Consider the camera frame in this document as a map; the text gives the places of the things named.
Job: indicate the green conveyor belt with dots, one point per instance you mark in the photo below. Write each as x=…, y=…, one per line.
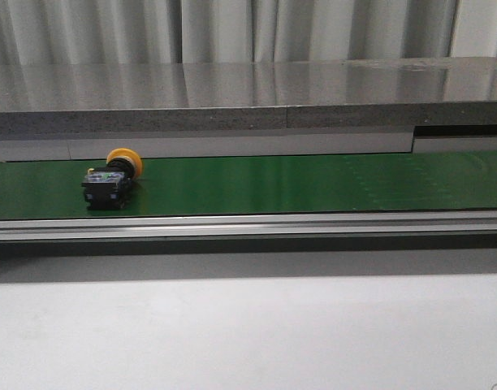
x=262, y=185

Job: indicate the aluminium front conveyor rail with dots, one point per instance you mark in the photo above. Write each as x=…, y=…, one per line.
x=405, y=222

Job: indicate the grey pleated curtain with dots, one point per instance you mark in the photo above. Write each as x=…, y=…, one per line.
x=84, y=32

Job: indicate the yellow push button switch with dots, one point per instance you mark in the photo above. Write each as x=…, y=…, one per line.
x=108, y=187

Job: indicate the grey rear conveyor rail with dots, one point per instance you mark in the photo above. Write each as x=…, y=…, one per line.
x=286, y=141

